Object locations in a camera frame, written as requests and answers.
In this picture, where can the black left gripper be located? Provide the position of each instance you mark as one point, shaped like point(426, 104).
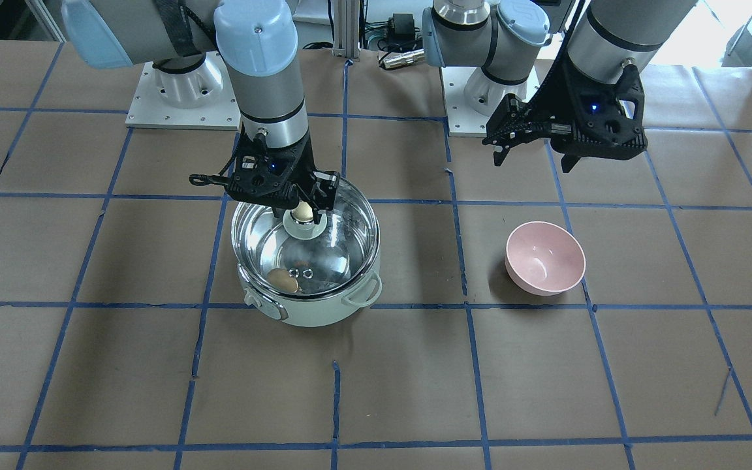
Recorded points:
point(562, 93)

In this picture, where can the glass pot lid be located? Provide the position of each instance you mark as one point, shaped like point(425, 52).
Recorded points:
point(327, 257)

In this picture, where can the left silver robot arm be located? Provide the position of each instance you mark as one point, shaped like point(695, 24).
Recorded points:
point(503, 39)

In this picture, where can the silver cable connector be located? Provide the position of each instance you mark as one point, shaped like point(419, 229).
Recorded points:
point(398, 60)

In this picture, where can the beige egg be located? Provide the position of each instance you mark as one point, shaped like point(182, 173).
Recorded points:
point(283, 281)

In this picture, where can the black adapter behind table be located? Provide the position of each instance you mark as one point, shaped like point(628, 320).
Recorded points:
point(401, 24)

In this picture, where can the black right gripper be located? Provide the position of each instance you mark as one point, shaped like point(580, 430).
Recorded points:
point(302, 161)

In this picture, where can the white electric cooking pot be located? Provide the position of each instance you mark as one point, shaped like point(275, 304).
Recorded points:
point(311, 313)

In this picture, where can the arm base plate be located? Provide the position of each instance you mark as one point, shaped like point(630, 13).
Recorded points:
point(471, 98)
point(202, 99)

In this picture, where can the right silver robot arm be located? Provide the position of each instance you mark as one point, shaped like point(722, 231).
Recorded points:
point(257, 41)

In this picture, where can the pink bowl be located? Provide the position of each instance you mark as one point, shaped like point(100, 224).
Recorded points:
point(544, 259)

